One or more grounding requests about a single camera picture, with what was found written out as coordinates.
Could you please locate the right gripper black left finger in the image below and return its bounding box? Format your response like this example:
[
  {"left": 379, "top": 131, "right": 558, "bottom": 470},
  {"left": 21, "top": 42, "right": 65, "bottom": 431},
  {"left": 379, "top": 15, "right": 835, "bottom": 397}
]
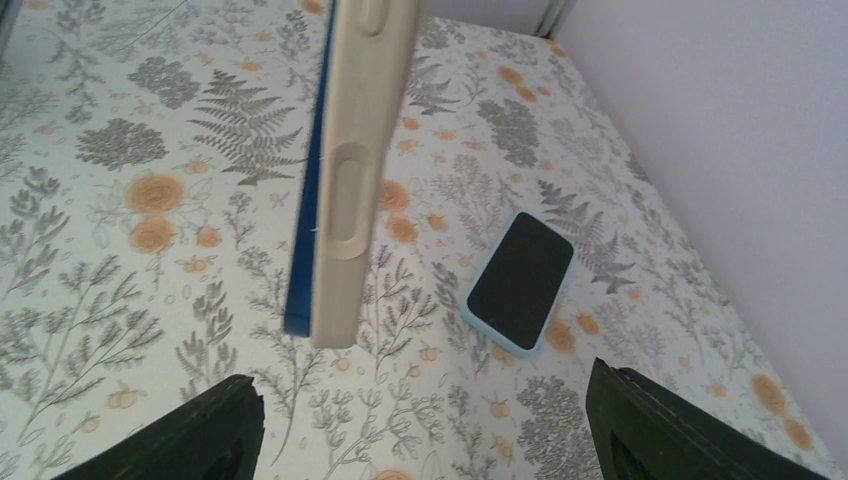
[{"left": 58, "top": 374, "right": 265, "bottom": 480}]

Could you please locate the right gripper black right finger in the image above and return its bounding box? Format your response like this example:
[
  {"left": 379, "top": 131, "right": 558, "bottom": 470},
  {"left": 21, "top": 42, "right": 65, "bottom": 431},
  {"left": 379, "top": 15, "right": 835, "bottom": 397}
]
[{"left": 586, "top": 358, "right": 823, "bottom": 479}]

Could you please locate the floral patterned table mat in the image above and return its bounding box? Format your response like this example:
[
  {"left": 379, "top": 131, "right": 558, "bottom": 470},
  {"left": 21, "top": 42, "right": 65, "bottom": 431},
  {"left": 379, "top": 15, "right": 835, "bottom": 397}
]
[{"left": 1, "top": 1, "right": 847, "bottom": 479}]

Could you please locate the right aluminium frame post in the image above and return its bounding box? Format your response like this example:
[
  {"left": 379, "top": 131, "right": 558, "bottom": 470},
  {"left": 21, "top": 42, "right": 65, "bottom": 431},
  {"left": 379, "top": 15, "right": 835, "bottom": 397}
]
[{"left": 532, "top": 0, "right": 576, "bottom": 39}]

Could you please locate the beige phone case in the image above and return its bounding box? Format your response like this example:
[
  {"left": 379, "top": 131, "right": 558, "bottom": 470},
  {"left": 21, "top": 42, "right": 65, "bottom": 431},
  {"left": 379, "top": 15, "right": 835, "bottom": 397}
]
[{"left": 310, "top": 0, "right": 422, "bottom": 349}]

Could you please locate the dark blue phone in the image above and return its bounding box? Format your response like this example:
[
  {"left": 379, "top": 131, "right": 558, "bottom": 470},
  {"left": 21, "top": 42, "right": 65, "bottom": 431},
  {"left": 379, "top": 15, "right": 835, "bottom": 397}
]
[{"left": 282, "top": 1, "right": 338, "bottom": 338}]

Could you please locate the phone in light blue case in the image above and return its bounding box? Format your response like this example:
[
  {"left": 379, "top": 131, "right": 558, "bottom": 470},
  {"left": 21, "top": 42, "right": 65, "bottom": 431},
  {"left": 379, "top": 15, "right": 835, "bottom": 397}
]
[{"left": 458, "top": 211, "right": 577, "bottom": 358}]

